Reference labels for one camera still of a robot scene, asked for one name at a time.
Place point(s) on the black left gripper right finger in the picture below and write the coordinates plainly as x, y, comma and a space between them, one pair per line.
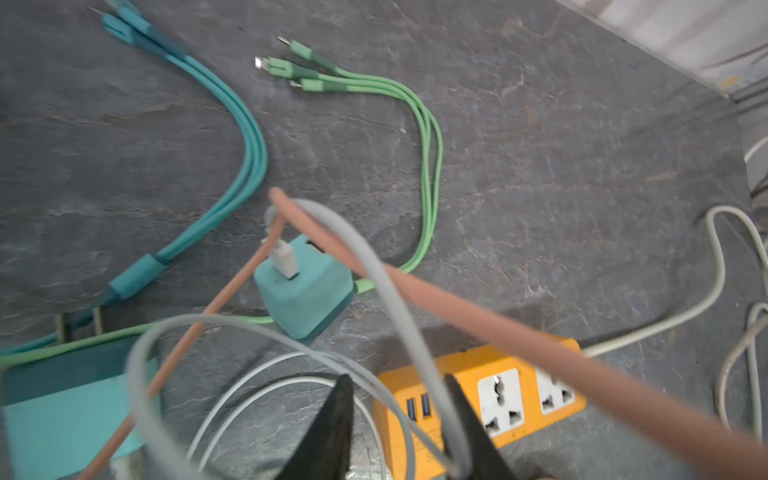
487, 463

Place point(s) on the teal charger cube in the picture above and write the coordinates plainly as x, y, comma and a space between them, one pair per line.
304, 288
63, 394

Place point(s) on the orange power strip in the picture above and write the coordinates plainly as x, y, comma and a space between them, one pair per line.
511, 398

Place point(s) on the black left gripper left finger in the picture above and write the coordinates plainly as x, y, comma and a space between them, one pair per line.
325, 450

